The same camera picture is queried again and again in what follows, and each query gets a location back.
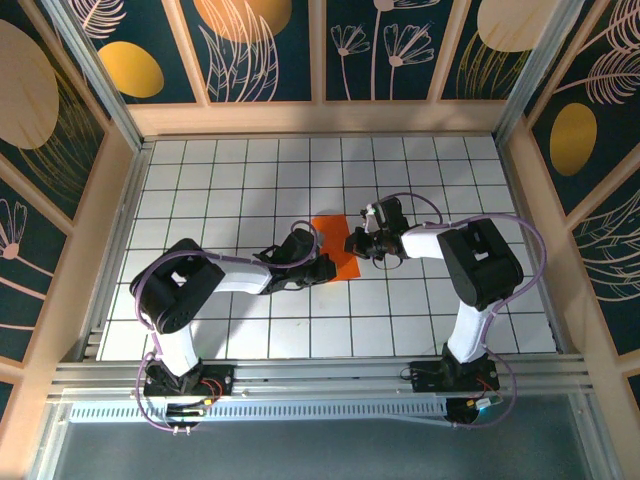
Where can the aluminium corner post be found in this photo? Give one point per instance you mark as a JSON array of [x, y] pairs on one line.
[[102, 82], [541, 70]]

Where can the yellow power connector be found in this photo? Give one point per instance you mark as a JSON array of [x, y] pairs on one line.
[[472, 403], [206, 401]]

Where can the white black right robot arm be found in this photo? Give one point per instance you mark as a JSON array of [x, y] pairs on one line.
[[422, 245]]

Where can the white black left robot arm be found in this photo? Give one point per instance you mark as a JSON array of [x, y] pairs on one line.
[[240, 280]]

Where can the white grid mat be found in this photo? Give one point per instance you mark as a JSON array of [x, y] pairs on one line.
[[400, 165]]

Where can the aluminium side rail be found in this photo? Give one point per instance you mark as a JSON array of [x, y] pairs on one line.
[[522, 200], [131, 190]]

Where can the long aluminium mounting rail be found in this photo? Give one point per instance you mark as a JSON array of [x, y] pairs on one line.
[[325, 375]]

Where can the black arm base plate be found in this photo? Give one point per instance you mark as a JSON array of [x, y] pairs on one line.
[[425, 380], [225, 372]]

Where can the orange paper sheet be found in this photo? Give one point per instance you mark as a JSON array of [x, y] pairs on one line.
[[335, 235]]

